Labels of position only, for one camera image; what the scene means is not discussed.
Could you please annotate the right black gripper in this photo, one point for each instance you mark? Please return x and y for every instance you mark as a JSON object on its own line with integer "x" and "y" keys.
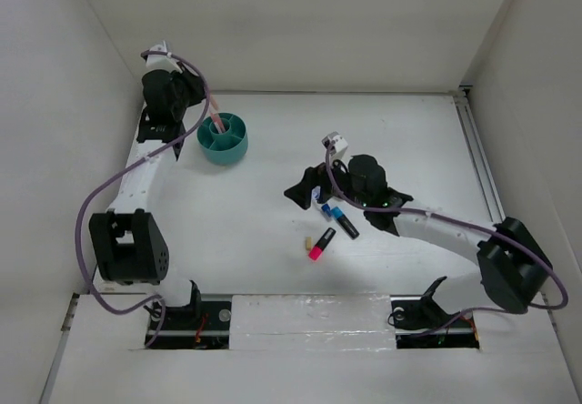
{"x": 301, "y": 192}

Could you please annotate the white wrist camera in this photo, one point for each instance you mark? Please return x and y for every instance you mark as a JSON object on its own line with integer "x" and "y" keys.
{"x": 335, "y": 144}
{"x": 156, "y": 58}

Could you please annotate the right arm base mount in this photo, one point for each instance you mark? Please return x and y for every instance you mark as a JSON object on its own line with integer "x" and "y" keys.
{"x": 414, "y": 318}

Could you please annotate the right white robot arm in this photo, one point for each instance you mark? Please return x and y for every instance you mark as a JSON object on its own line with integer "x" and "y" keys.
{"x": 510, "y": 267}

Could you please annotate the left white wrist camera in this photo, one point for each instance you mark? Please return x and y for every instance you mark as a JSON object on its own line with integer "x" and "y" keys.
{"x": 156, "y": 58}

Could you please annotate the peach pink pen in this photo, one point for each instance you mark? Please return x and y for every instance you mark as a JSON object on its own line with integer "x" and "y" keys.
{"x": 213, "y": 107}

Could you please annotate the pink black highlighter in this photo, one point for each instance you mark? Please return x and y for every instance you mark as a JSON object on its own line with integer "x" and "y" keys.
{"x": 319, "y": 247}

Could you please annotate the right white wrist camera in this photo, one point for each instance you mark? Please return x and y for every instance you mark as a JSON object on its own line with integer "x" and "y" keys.
{"x": 335, "y": 144}

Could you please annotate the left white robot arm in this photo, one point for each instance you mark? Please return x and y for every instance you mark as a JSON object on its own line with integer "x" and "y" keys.
{"x": 128, "y": 244}

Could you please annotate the teal round divided container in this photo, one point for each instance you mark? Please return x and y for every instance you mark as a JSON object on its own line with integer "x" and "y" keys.
{"x": 223, "y": 149}

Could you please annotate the blue black highlighter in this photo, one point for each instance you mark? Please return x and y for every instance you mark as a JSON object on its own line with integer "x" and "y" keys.
{"x": 344, "y": 222}

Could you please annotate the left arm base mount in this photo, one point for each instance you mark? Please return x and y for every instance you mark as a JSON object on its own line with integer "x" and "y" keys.
{"x": 203, "y": 324}

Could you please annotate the clear blue glue bottle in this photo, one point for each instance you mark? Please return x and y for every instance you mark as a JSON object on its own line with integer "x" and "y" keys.
{"x": 324, "y": 208}

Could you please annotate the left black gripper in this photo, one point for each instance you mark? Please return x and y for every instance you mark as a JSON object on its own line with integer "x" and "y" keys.
{"x": 194, "y": 83}

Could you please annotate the aluminium rail right side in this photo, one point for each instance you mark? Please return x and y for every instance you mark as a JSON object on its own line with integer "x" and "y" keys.
{"x": 478, "y": 155}

